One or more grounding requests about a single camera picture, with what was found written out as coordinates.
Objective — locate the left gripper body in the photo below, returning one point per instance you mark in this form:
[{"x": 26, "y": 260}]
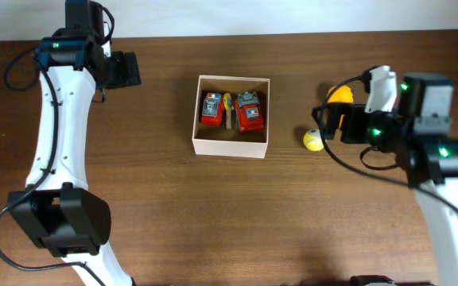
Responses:
[{"x": 123, "y": 74}]

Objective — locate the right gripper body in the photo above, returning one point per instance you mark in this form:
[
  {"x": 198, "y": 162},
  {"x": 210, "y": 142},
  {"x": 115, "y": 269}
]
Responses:
[{"x": 377, "y": 123}]

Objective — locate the orange toy dinosaur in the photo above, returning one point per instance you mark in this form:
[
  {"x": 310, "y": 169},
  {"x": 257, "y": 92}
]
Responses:
[{"x": 343, "y": 94}]

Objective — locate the yellow grey ball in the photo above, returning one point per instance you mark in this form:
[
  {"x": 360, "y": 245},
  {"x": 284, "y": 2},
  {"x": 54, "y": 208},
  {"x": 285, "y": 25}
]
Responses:
[{"x": 312, "y": 140}]

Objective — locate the small red toy car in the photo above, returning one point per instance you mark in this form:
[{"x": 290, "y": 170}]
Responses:
[{"x": 212, "y": 111}]

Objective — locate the yellow wooden rattle drum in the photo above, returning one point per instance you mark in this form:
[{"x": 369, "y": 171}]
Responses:
[{"x": 228, "y": 106}]

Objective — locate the red toy fire truck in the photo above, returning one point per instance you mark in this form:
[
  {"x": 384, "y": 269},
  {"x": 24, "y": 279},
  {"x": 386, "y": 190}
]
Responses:
[{"x": 248, "y": 111}]

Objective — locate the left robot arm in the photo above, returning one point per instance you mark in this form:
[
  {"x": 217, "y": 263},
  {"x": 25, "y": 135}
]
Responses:
[{"x": 56, "y": 210}]

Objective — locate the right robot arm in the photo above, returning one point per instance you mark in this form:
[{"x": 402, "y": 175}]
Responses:
[{"x": 410, "y": 119}]

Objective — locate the white cardboard box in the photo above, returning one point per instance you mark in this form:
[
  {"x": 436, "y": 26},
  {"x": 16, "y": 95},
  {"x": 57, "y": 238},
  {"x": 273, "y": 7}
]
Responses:
[{"x": 219, "y": 141}]

